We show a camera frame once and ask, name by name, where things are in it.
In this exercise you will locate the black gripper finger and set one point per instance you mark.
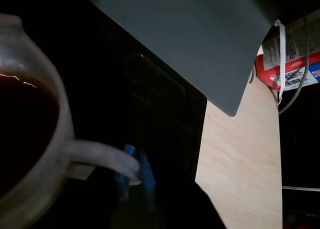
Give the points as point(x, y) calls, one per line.
point(150, 184)
point(123, 186)

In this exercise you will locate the black work mat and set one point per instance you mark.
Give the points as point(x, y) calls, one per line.
point(100, 64)

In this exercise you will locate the translucent pink gooseneck kettle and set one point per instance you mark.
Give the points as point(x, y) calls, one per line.
point(60, 164)

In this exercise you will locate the red and blue cardboard box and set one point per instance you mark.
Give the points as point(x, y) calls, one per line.
point(295, 71)

